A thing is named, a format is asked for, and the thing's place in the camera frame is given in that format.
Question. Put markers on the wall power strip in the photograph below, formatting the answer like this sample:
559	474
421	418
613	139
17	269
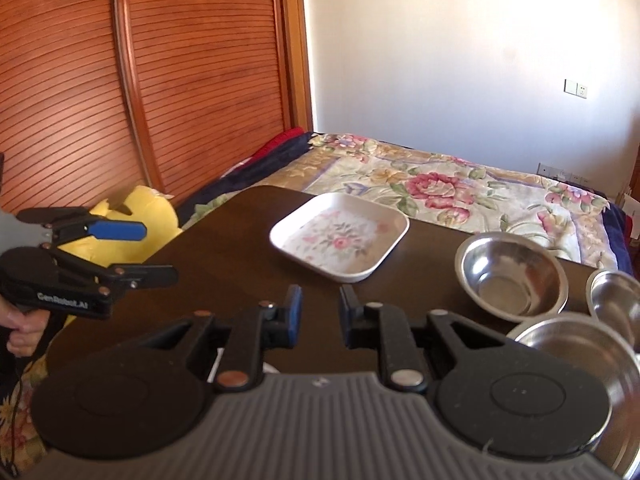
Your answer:
561	175

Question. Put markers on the yellow plush toy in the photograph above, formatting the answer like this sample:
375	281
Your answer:
141	204

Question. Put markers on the dark blue red blanket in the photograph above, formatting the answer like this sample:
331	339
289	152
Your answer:
271	157

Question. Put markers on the person's left hand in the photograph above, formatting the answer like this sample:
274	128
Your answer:
26	329

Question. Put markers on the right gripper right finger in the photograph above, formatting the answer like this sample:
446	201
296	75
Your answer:
385	329

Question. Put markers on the floral bed blanket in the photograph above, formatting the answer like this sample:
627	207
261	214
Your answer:
574	223

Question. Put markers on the medium steel bowl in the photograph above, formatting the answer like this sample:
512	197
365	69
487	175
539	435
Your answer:
511	277
613	299

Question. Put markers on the large floral tray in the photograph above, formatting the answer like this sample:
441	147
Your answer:
342	237

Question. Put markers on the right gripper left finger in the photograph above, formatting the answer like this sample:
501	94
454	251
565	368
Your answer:
260	328

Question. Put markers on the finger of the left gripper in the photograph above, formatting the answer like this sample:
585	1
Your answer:
67	224
125	277

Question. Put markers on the wall light switch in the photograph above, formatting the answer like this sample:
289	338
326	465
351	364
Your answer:
575	88

